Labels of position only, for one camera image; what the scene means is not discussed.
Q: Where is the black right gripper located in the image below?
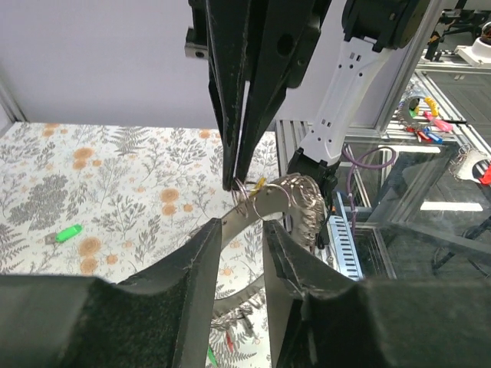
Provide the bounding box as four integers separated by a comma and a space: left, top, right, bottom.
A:
186, 1, 321, 190

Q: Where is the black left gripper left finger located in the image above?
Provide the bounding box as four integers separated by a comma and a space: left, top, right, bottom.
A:
1, 218, 222, 367

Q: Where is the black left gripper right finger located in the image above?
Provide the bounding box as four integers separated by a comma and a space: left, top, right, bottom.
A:
262, 220, 490, 367

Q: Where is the grey metal key organiser ring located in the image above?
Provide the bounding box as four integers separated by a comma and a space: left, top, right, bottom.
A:
209, 172, 327, 346

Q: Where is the green tagged key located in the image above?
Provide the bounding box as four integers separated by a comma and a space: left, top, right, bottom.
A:
44, 225, 83, 245

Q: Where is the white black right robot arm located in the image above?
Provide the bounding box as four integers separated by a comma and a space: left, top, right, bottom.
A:
185, 0, 429, 195

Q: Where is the floral table mat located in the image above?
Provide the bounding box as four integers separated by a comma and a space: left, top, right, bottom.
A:
1, 123, 271, 367

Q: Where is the white slotted cable duct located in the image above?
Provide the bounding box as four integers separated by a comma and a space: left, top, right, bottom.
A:
329, 192, 363, 281

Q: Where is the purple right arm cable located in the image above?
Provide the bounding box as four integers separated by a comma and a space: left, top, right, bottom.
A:
341, 145, 398, 231

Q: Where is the spare key ring with tags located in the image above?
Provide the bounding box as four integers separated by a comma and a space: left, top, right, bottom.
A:
397, 94, 453, 145

